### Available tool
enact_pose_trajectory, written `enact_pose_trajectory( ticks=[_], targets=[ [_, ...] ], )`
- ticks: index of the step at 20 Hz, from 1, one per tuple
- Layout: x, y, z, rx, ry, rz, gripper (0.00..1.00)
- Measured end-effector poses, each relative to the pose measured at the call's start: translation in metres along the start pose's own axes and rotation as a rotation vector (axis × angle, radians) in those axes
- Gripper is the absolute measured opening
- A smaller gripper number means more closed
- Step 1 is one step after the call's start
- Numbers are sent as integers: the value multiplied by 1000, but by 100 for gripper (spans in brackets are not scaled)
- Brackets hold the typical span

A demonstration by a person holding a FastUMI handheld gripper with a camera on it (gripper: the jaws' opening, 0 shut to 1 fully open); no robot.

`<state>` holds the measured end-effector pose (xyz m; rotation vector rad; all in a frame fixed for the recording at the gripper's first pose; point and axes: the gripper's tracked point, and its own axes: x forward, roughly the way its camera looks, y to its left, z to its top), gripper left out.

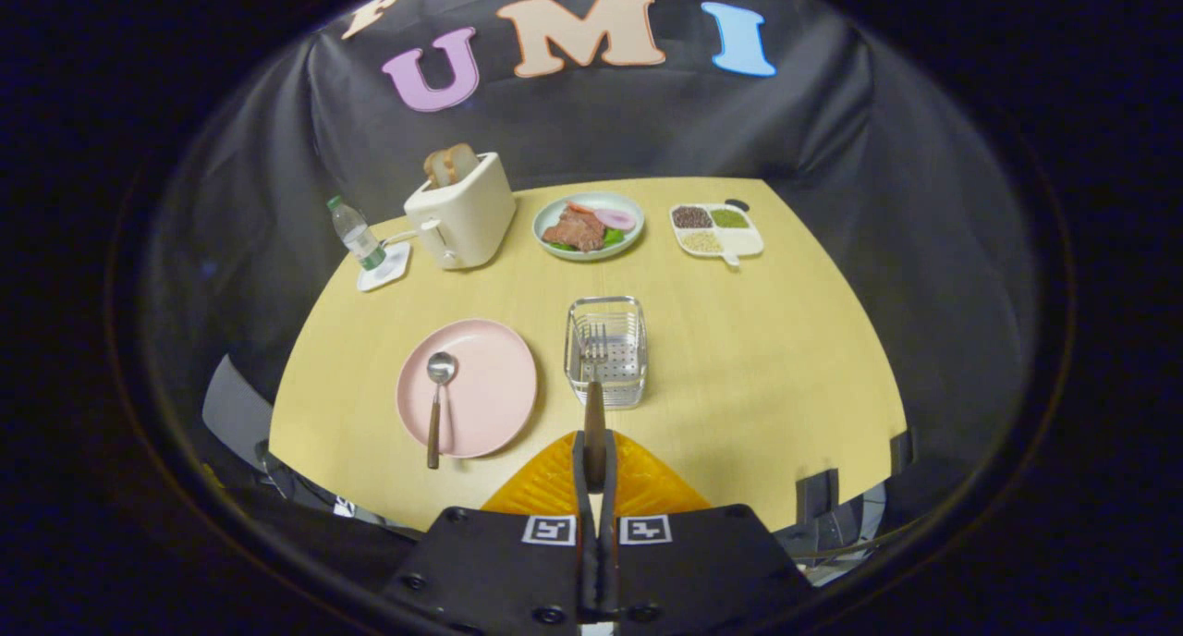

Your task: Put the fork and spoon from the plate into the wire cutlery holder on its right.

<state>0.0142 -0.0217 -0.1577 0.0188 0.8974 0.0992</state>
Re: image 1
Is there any pink plate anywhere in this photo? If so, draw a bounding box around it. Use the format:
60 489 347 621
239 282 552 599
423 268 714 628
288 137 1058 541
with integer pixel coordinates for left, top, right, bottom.
396 318 539 459

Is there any white divided dish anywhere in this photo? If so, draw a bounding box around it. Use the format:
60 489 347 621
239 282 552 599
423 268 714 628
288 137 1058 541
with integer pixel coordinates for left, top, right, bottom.
670 202 766 267

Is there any light green food plate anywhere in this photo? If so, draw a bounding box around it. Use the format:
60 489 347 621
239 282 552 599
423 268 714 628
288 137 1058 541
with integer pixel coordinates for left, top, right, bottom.
532 191 646 263

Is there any clear glass container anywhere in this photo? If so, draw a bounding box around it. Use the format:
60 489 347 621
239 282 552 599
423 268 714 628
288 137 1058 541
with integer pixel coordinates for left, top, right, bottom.
565 296 650 410

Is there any wooden handled metal spoon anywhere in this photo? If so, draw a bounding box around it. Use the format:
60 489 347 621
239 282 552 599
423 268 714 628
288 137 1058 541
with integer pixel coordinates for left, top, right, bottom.
425 351 458 471

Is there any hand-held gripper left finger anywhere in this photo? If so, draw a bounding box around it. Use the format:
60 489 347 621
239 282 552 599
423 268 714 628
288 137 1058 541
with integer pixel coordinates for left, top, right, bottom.
379 430 602 636

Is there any green lettuce leaf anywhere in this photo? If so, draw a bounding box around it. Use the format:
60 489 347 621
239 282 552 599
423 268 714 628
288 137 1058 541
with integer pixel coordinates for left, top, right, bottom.
545 227 628 252

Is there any grey chair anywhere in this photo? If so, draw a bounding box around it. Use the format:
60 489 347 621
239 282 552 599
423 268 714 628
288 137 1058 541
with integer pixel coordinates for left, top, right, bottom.
201 354 278 471

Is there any brown meat slice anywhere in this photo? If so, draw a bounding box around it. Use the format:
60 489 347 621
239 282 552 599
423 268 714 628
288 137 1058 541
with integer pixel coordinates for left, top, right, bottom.
542 209 606 252

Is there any wooden handled metal fork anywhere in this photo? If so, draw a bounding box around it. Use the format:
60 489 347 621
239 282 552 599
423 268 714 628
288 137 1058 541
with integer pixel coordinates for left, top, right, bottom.
580 322 611 491

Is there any clear plastic water bottle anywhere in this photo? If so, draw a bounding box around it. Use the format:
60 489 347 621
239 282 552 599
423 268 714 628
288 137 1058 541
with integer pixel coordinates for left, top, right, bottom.
326 195 387 272

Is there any white square coaster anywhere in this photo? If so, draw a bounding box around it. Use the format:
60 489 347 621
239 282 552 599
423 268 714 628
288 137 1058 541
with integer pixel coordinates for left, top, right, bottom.
357 240 413 293

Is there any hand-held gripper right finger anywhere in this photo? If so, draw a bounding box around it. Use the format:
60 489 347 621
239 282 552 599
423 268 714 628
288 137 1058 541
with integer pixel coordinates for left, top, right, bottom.
599 430 819 636

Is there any cream toaster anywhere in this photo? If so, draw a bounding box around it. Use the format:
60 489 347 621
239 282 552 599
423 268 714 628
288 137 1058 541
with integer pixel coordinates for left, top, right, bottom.
404 152 518 271

